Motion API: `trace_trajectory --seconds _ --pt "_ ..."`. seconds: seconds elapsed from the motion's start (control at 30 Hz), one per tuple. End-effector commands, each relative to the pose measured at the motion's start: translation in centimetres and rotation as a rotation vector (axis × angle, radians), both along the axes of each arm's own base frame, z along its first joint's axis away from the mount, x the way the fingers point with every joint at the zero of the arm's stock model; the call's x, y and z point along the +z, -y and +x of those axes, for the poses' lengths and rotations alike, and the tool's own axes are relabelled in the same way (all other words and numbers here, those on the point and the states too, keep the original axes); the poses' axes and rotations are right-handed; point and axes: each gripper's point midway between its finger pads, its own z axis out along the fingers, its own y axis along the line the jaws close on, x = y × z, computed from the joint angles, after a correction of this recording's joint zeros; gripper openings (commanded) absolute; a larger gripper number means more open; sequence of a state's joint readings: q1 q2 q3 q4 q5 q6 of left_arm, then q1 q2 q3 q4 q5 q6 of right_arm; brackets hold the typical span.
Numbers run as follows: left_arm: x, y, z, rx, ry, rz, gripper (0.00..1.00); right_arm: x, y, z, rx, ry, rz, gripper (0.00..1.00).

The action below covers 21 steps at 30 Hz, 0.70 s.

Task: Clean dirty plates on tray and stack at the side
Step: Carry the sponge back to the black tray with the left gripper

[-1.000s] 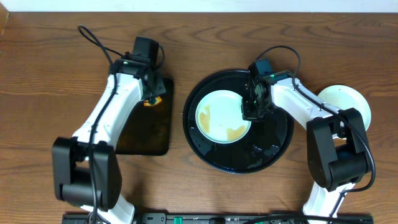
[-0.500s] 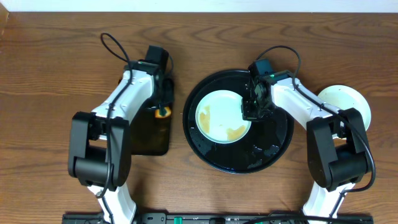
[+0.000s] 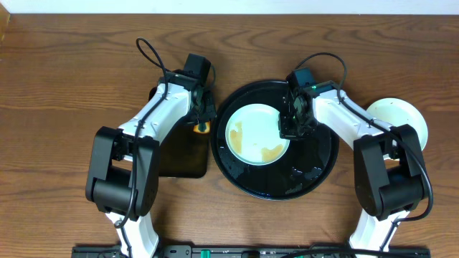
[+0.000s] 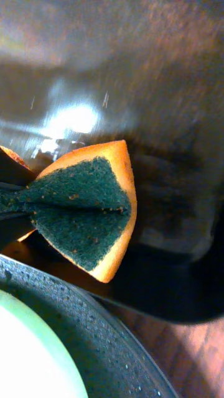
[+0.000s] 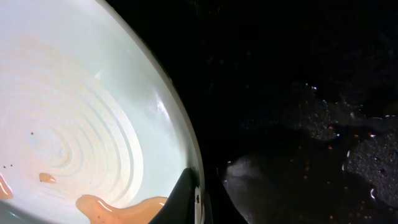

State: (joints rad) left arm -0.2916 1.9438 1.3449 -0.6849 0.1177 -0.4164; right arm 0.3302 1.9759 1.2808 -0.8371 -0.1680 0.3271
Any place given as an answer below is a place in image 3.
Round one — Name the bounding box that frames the green and yellow sponge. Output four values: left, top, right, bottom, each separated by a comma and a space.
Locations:
193, 121, 211, 134

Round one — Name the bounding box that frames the light blue plate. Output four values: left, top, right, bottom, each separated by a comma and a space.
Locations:
224, 103, 290, 166
366, 97, 428, 150

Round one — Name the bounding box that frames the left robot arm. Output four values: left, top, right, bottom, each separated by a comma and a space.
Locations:
85, 68, 215, 257

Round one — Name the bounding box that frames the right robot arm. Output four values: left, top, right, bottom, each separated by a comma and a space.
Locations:
279, 81, 433, 254

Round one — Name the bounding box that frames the black round tray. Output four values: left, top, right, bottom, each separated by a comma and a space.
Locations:
210, 80, 339, 200

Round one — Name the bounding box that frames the black rectangular tray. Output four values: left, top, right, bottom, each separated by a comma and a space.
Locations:
138, 83, 209, 178

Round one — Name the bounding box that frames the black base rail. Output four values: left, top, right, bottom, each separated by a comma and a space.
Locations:
70, 243, 431, 258

